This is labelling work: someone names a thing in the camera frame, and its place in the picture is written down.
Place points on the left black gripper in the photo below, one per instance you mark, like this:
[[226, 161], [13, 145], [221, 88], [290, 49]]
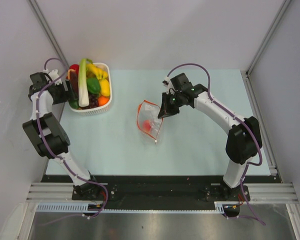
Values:
[[67, 95]]

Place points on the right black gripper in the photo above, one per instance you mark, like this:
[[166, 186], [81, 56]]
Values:
[[164, 112]]

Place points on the clear orange zip bag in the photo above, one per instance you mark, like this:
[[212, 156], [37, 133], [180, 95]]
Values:
[[149, 110]]

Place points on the pink peach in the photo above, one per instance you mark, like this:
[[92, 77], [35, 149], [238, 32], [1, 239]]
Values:
[[147, 126]]

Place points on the green bell pepper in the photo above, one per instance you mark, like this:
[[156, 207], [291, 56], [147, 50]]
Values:
[[93, 85]]

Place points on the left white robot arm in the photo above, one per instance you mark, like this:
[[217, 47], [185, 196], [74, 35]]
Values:
[[48, 137]]

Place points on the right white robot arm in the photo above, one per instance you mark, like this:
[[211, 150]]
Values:
[[243, 134]]

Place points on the orange sliced papaya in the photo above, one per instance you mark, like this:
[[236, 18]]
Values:
[[72, 76]]

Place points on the green white leek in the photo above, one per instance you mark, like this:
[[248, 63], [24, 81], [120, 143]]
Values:
[[83, 96]]

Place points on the red bell pepper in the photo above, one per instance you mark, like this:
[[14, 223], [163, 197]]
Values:
[[75, 67]]

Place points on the white plastic basket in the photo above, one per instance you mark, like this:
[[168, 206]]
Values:
[[102, 109]]

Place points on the dark grape bunch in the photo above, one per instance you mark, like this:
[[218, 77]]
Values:
[[93, 101]]

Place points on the orange fruit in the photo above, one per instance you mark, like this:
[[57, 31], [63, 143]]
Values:
[[102, 100]]

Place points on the yellow bell pepper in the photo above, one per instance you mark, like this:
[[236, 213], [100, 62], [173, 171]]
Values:
[[105, 87]]

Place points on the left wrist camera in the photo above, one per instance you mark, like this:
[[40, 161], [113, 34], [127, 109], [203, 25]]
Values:
[[53, 76]]

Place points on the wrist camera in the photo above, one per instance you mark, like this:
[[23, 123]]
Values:
[[168, 84], [53, 76]]

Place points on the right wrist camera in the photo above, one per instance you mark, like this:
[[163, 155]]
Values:
[[168, 84]]

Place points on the right aluminium post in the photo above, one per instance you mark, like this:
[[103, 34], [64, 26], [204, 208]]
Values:
[[283, 9]]

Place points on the aluminium post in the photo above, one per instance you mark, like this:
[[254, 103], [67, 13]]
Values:
[[283, 9], [39, 15]]

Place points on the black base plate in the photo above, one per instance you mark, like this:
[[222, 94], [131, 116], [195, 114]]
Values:
[[164, 191]]

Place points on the left aluminium post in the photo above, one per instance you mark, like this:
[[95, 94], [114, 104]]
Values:
[[39, 15]]

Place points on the aluminium front rail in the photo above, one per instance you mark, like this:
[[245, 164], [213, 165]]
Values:
[[260, 193]]

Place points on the white cable duct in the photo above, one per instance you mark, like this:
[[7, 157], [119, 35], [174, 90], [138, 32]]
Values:
[[92, 208]]

